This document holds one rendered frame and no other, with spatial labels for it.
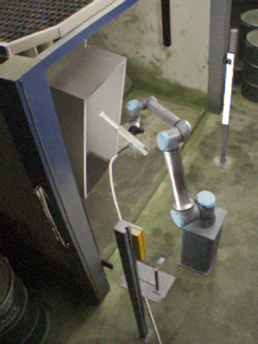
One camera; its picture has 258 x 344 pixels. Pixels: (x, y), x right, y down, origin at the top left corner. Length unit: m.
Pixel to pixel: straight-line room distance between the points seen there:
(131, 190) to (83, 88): 1.67
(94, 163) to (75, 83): 1.23
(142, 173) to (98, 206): 0.62
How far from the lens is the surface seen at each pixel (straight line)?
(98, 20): 1.95
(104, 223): 3.70
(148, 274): 2.50
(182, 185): 2.54
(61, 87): 2.57
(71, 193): 2.13
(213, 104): 4.81
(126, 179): 4.03
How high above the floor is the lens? 3.02
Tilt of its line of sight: 47 degrees down
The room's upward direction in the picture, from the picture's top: 8 degrees counter-clockwise
